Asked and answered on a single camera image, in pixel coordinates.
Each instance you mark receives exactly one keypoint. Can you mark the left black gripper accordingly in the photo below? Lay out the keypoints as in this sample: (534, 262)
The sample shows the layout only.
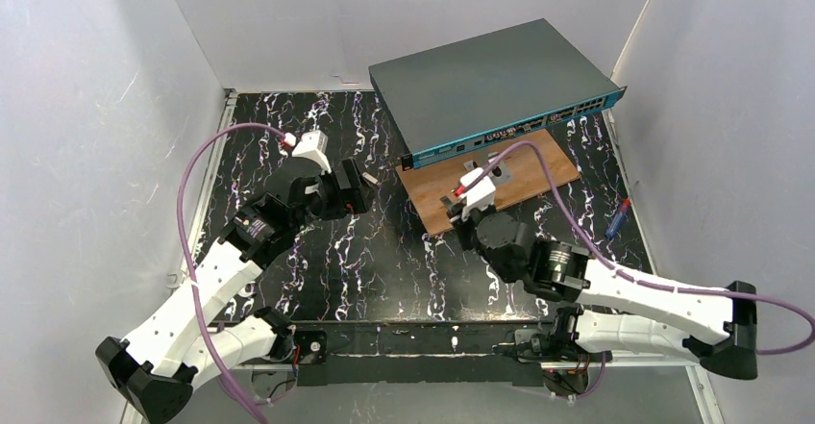
(352, 184)

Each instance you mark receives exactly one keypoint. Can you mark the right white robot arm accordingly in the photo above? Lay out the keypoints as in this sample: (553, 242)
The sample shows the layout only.
(620, 309)

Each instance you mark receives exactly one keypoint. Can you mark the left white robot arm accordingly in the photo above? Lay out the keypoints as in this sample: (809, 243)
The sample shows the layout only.
(158, 365)

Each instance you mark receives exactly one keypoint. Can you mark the silver SFP module far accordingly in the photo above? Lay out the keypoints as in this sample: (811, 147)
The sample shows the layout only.
(371, 180)

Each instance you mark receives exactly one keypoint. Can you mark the wooden base board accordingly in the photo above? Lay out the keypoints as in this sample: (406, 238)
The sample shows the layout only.
(520, 178)

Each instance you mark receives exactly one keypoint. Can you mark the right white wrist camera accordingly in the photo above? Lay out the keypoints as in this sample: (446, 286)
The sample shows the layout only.
(475, 193)

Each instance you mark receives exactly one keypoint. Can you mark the metal switch stand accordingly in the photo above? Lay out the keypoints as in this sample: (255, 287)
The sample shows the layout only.
(499, 175)

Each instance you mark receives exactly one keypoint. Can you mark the grey teal network switch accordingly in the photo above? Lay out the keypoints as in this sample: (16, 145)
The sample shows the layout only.
(476, 92)

